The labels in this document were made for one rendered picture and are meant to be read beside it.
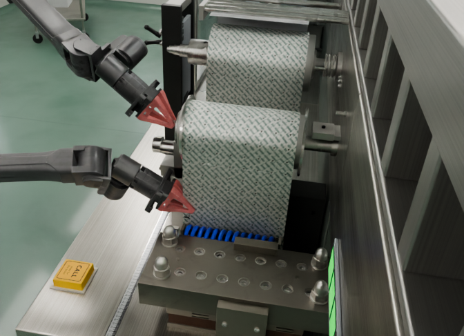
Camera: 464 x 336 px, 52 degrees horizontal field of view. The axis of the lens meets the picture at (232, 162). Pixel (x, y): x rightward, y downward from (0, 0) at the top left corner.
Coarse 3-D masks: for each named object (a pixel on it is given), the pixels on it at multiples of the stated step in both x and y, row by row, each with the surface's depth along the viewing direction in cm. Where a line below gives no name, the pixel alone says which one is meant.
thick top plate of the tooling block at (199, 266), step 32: (192, 256) 103; (224, 256) 103; (256, 256) 104; (288, 256) 104; (160, 288) 95; (192, 288) 95; (224, 288) 95; (256, 288) 96; (288, 288) 97; (288, 320) 94; (320, 320) 93
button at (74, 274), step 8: (64, 264) 113; (72, 264) 113; (80, 264) 113; (88, 264) 114; (64, 272) 111; (72, 272) 111; (80, 272) 111; (88, 272) 112; (56, 280) 109; (64, 280) 109; (72, 280) 109; (80, 280) 109; (72, 288) 110; (80, 288) 109
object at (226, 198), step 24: (192, 168) 103; (216, 168) 102; (192, 192) 106; (216, 192) 105; (240, 192) 104; (264, 192) 103; (288, 192) 102; (192, 216) 110; (216, 216) 109; (240, 216) 108; (264, 216) 106
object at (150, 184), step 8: (144, 168) 106; (168, 168) 109; (136, 176) 104; (144, 176) 104; (152, 176) 105; (160, 176) 107; (168, 176) 108; (136, 184) 104; (144, 184) 104; (152, 184) 104; (160, 184) 104; (144, 192) 105; (152, 192) 105; (160, 192) 102; (152, 200) 103; (152, 208) 104
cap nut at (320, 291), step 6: (318, 282) 92; (324, 282) 92; (312, 288) 94; (318, 288) 92; (324, 288) 92; (312, 294) 94; (318, 294) 92; (324, 294) 92; (312, 300) 93; (318, 300) 93; (324, 300) 93
